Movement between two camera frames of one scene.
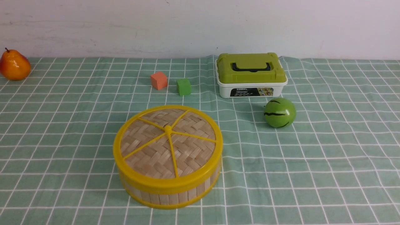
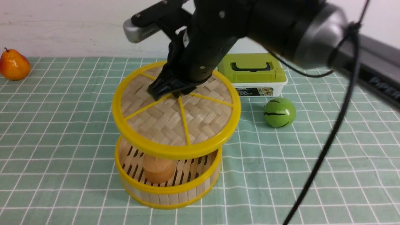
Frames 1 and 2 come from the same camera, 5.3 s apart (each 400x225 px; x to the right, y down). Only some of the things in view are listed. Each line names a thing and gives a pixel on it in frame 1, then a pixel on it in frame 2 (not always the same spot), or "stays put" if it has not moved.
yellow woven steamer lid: (169, 147) -> (188, 126)
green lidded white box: (250, 75) stays put
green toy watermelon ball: (280, 112) stays put
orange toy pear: (14, 66) stays put
